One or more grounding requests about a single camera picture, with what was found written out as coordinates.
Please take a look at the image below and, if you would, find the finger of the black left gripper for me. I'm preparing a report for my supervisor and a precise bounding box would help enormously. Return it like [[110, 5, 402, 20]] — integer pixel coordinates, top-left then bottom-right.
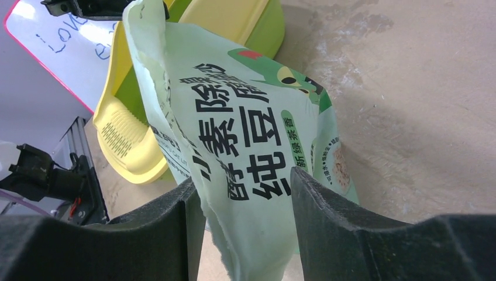
[[41, 0, 133, 21]]

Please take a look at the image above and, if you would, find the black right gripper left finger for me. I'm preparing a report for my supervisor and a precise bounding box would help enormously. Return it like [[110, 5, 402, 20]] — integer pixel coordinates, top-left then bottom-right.
[[1, 179, 205, 280]]

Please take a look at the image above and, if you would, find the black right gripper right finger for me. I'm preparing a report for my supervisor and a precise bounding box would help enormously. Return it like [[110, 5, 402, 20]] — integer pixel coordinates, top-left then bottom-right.
[[291, 167, 495, 280]]

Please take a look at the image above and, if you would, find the yellow litter box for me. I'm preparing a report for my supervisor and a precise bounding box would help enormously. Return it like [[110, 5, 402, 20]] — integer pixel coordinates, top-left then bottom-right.
[[93, 0, 285, 184]]

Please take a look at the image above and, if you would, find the green cat litter bag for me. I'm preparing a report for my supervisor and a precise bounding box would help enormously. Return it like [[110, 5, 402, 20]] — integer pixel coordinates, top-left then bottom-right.
[[122, 1, 358, 280]]

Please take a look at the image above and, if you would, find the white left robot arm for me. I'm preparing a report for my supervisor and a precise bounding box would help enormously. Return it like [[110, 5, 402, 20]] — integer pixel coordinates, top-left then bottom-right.
[[1, 1, 130, 205]]

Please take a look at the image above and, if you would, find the pink framed whiteboard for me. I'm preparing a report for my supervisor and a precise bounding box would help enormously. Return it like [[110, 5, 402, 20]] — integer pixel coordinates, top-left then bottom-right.
[[4, 1, 116, 112]]

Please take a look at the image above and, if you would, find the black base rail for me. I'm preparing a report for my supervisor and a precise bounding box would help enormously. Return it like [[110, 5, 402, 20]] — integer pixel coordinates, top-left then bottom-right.
[[50, 152, 109, 226]]

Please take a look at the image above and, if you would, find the aluminium frame rail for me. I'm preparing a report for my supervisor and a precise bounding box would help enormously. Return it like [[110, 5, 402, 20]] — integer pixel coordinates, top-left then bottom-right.
[[51, 117, 94, 169]]

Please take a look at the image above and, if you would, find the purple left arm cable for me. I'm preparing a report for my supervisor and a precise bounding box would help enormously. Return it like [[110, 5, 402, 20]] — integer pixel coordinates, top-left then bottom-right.
[[0, 189, 51, 218]]

